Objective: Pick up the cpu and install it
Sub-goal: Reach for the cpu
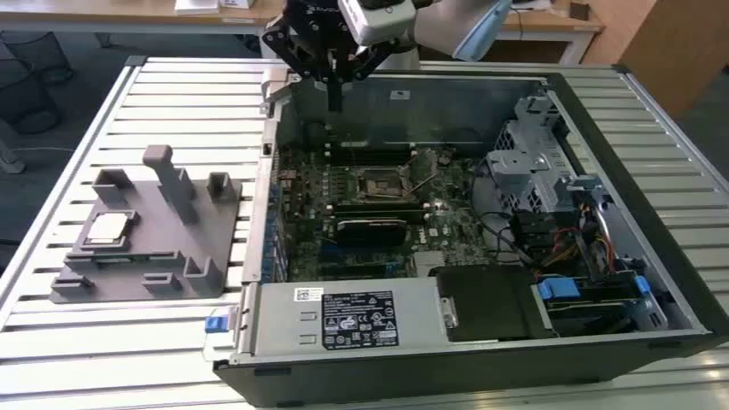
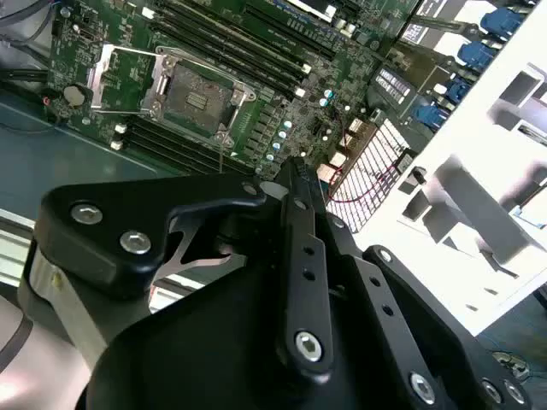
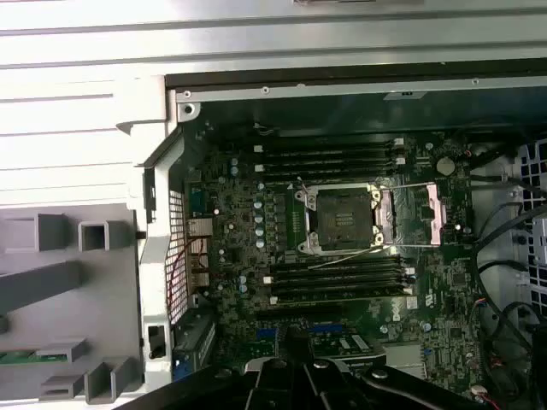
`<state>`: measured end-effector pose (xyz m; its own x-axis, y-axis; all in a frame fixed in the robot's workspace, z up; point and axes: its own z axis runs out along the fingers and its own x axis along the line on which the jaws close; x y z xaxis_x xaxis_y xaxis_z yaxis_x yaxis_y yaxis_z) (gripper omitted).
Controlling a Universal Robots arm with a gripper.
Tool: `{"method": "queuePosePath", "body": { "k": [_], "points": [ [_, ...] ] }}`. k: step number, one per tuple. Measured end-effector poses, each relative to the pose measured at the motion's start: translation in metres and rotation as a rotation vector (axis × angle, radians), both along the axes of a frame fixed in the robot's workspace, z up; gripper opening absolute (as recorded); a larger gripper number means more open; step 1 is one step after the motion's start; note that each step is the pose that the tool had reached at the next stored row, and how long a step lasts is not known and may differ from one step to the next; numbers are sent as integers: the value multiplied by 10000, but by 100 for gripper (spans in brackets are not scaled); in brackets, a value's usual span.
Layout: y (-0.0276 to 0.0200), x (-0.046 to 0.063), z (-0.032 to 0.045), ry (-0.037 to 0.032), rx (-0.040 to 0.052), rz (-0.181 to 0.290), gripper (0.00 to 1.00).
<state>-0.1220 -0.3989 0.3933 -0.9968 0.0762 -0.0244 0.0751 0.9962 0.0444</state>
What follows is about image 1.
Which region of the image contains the black expansion slot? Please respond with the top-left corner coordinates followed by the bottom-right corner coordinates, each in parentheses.
top-left (319, 265), bottom-right (390, 278)

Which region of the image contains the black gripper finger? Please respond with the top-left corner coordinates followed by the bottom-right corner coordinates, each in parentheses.
top-left (335, 38), bottom-right (402, 113)
top-left (262, 16), bottom-right (339, 113)

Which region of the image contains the silver chipset heat sink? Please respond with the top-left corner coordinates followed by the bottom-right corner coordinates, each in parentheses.
top-left (414, 250), bottom-right (451, 275)

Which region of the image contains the silver topped CPU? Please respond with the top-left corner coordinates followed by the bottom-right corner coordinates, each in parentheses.
top-left (83, 211), bottom-right (138, 245)

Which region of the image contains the wooden cabinet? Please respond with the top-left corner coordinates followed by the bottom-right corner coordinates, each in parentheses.
top-left (584, 0), bottom-right (729, 119)

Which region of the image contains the low profile graphics card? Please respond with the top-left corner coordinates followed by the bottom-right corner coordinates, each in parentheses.
top-left (334, 218), bottom-right (411, 249)

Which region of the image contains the silver power supply unit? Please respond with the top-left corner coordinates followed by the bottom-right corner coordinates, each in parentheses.
top-left (231, 281), bottom-right (451, 358)

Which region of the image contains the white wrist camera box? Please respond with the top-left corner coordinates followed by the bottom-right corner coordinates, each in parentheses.
top-left (338, 0), bottom-right (422, 47)

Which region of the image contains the open black PC case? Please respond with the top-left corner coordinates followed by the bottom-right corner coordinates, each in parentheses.
top-left (202, 63), bottom-right (720, 409)

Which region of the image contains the coloured power wire bundle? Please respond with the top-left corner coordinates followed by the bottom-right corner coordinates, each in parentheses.
top-left (532, 204), bottom-right (620, 277)

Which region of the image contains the black cable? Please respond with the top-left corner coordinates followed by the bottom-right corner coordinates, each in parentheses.
top-left (471, 168), bottom-right (530, 266)

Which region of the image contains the green motherboard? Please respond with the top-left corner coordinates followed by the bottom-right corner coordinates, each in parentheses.
top-left (271, 143), bottom-right (500, 284)

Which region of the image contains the grey parts rack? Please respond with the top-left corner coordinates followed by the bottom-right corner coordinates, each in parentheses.
top-left (48, 143), bottom-right (242, 305)

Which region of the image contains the disk bay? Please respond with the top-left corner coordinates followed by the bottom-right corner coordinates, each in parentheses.
top-left (535, 272), bottom-right (671, 341)

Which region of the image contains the black plastic shroud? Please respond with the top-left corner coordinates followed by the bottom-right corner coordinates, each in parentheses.
top-left (428, 264), bottom-right (552, 343)

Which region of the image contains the black wire waste bin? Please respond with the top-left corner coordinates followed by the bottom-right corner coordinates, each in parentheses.
top-left (0, 58), bottom-right (63, 134)
top-left (0, 32), bottom-right (75, 85)

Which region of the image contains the green RAM stick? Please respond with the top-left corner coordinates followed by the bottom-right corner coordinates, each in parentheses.
top-left (334, 204), bottom-right (430, 224)

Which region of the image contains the wooden desk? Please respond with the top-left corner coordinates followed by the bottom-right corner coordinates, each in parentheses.
top-left (0, 0), bottom-right (607, 65)

